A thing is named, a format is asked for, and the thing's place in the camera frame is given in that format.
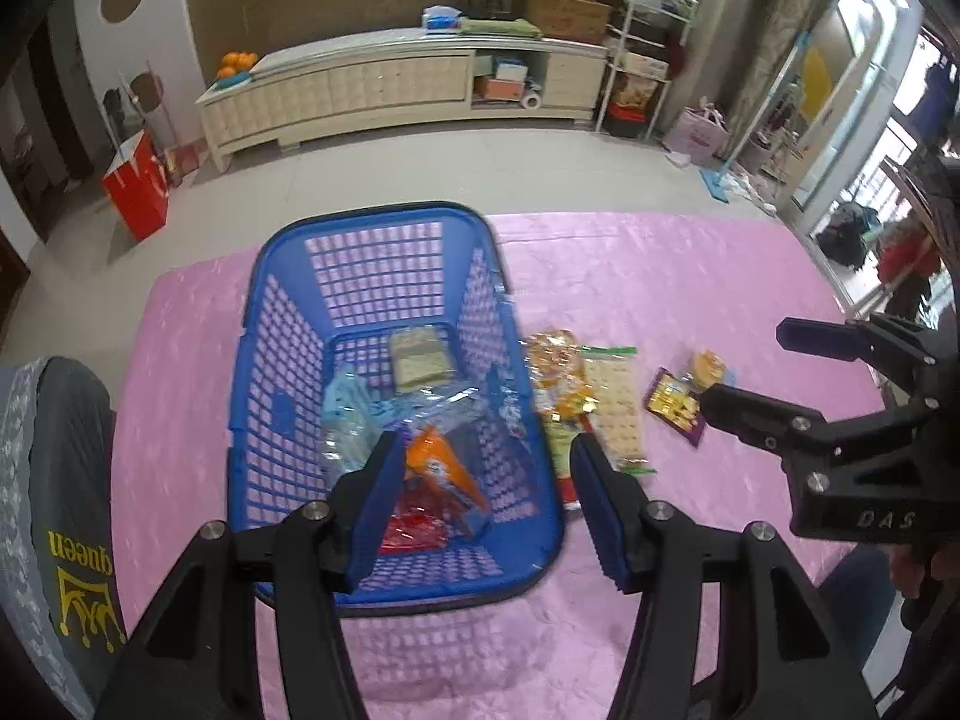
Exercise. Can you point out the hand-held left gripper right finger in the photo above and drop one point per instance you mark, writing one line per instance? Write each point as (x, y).
(600, 517)

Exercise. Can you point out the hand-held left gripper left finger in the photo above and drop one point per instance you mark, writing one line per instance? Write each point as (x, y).
(375, 510)

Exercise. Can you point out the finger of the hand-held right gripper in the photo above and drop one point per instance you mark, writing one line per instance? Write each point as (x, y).
(814, 335)
(742, 412)

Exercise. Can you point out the orange blue-edged snack packet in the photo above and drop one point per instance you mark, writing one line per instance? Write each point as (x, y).
(709, 367)

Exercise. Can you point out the purple snack packet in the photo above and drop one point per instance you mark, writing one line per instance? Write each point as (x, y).
(675, 405)

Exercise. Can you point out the orange triangular snack packet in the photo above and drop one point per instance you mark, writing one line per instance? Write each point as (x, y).
(439, 465)

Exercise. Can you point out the light blue candy packet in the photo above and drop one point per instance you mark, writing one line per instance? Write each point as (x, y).
(442, 409)
(349, 420)

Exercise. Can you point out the yellow cracker packet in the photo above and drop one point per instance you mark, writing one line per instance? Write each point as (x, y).
(619, 405)

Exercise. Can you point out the orange gold snack packet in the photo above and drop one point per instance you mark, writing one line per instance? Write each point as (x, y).
(559, 375)

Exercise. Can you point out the beige cookie packet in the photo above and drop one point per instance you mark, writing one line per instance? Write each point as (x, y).
(420, 358)

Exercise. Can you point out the blue plastic basket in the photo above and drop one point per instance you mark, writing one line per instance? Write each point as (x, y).
(285, 360)

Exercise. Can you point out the person's jeans leg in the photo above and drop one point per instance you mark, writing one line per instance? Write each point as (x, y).
(862, 581)

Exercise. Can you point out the hanging red black clothes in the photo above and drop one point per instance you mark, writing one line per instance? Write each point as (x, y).
(907, 255)

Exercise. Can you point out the pink shopping bag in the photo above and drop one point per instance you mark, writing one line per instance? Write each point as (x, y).
(697, 133)

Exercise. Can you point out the patterned curtain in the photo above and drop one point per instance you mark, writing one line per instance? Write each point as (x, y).
(780, 37)

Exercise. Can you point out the grey lace-trimmed pillow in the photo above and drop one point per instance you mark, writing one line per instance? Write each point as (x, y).
(52, 502)

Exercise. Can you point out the white shelf rack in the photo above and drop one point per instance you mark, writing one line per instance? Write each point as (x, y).
(645, 60)

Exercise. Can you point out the standing air conditioner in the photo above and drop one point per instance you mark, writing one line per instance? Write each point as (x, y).
(720, 0)

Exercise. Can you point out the white paper roll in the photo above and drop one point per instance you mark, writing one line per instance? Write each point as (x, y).
(532, 97)

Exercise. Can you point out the red paper bag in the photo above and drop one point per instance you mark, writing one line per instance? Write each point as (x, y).
(135, 187)

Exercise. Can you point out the cardboard box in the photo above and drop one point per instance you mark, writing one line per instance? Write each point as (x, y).
(566, 15)

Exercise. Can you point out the cream TV cabinet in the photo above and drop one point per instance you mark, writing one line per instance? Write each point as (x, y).
(337, 86)

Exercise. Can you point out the green folded cloth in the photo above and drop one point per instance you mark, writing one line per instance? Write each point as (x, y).
(499, 28)

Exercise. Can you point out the plate of oranges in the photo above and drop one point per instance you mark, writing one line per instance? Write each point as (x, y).
(236, 67)

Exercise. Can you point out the blue tissue box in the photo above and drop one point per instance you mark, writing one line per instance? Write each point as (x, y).
(441, 19)

